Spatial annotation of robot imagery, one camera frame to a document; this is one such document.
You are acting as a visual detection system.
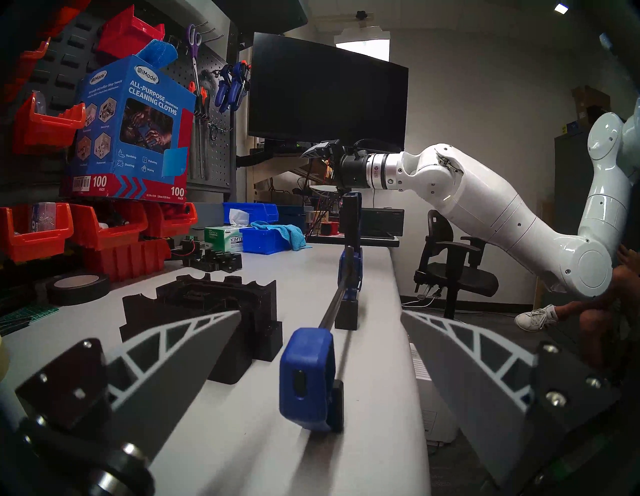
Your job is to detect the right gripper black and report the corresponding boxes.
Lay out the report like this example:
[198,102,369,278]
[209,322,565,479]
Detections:
[300,141,372,193]

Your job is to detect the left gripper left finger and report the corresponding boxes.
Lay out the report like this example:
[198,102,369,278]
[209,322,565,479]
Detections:
[15,310,243,458]

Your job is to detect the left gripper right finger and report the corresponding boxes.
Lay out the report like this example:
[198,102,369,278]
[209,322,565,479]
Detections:
[400,309,623,486]

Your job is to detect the blue black bar clamp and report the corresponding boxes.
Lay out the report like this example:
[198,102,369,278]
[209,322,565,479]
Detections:
[279,191,363,433]

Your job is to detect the black 3D printed piece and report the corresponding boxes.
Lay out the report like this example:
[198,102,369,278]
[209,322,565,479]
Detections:
[120,292,283,386]
[157,272,278,331]

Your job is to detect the blue spring clamp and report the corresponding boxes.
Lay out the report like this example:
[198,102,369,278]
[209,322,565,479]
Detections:
[214,62,236,113]
[229,60,252,112]

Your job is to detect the small black printed parts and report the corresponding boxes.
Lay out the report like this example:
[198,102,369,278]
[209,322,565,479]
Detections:
[192,248,244,273]

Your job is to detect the large black monitor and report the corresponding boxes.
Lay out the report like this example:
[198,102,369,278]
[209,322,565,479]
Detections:
[247,31,410,151]

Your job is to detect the white sneaker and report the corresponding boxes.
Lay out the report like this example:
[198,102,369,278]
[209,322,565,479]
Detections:
[515,305,560,333]

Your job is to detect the blue microfiber cloth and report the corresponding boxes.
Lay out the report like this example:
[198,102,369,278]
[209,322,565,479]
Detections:
[250,220,313,252]

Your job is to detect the blue plastic storage bin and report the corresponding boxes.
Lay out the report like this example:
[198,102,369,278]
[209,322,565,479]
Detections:
[239,226,296,256]
[222,202,279,226]

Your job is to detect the grey pegboard back panel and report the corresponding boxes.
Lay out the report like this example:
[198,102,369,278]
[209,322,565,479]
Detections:
[0,0,241,201]

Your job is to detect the white side desk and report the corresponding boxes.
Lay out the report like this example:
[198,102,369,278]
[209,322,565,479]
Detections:
[305,232,401,249]

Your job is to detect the red nested bin stack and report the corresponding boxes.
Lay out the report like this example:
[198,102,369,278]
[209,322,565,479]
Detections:
[82,239,172,283]

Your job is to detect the black office chair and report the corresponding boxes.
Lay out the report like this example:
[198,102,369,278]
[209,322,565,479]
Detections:
[414,210,500,321]

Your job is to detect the bright ceiling light panel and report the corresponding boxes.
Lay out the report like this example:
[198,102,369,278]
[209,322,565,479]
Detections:
[335,30,391,62]

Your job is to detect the black tape roll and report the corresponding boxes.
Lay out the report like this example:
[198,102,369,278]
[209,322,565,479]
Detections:
[46,272,112,307]

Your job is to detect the green white tissue box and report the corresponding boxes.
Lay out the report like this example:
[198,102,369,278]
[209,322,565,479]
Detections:
[204,209,251,253]

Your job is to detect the red plastic storage bin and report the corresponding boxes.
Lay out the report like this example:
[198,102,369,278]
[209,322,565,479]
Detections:
[40,0,93,38]
[0,37,51,103]
[14,92,87,155]
[0,202,75,264]
[97,5,166,58]
[142,200,199,239]
[69,200,150,252]

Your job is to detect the black workbench overhead shelf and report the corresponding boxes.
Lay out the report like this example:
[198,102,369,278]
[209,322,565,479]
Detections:
[215,0,308,36]

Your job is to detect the green cutting mat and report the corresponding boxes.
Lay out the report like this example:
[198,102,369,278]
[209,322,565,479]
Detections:
[0,302,60,336]

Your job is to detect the blue cloth in box opening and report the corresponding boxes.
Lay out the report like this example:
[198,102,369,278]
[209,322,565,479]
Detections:
[136,39,179,70]

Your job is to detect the blue cleaning cloths box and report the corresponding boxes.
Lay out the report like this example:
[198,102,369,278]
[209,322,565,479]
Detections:
[60,55,197,202]

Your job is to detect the dark grey metal cabinet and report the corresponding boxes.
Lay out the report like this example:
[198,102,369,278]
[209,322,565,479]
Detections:
[554,132,596,241]

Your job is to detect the plain brown cardboard box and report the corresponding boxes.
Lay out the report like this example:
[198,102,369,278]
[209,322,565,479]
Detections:
[571,85,612,128]

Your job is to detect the black wired electronics module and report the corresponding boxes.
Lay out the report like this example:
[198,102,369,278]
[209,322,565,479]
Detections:
[170,235,208,263]

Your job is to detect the purple handled scissors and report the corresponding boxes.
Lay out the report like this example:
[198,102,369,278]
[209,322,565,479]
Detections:
[186,23,203,101]

